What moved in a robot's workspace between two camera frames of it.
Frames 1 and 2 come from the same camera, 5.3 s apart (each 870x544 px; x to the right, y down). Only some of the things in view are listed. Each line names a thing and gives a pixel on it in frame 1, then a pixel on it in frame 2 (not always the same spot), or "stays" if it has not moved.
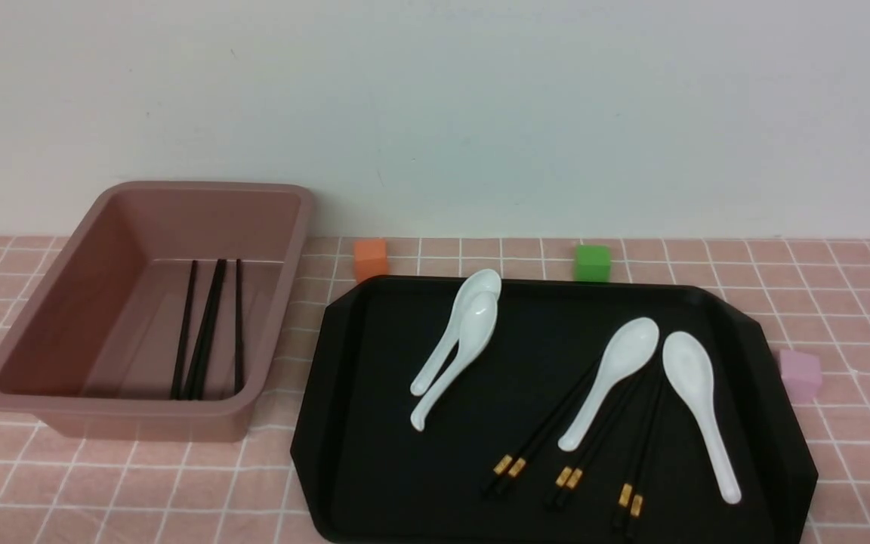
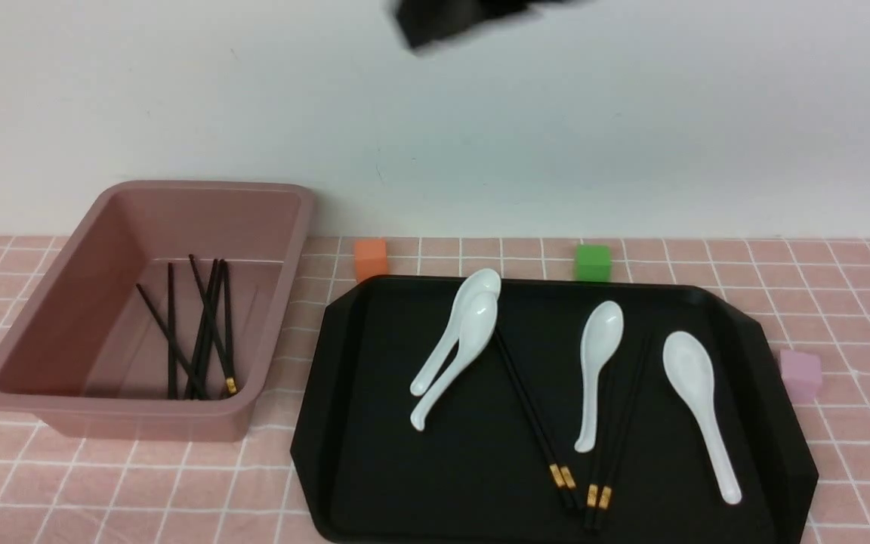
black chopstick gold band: x=504 y=486 to x=231 y=384
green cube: x=592 y=263 stays
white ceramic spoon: x=689 y=367 stays
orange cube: x=371 y=258 stays
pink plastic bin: x=96 y=358 stays
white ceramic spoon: x=630 y=347 to x=602 y=331
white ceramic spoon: x=477 y=330 stays
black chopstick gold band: x=554 y=492 to x=565 y=469
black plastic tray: x=595 y=412 stays
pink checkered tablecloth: x=855 y=300 stays
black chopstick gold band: x=564 y=499 to x=553 y=468
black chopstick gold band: x=637 y=496 to x=606 y=486
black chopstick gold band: x=497 y=472 to x=171 y=342
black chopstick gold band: x=624 y=501 to x=607 y=467
